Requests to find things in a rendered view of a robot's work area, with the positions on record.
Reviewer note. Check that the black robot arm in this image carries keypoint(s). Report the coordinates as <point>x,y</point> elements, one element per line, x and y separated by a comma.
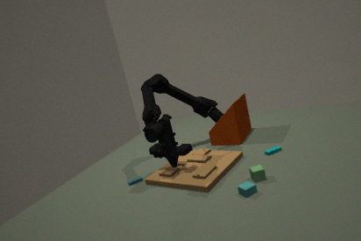
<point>155,130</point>

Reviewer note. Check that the cyan rectangular block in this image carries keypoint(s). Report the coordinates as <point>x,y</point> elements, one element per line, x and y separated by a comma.
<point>273,150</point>

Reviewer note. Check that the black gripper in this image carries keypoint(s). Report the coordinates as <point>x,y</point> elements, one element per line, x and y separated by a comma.
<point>177,151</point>

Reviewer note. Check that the teal cube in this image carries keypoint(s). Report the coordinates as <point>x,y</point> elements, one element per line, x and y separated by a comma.
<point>247,189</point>

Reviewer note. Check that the green cube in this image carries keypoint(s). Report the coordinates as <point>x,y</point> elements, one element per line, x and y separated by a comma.
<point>257,173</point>

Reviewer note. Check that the teal flat bar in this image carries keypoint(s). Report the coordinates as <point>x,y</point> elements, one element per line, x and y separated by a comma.
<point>135,180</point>

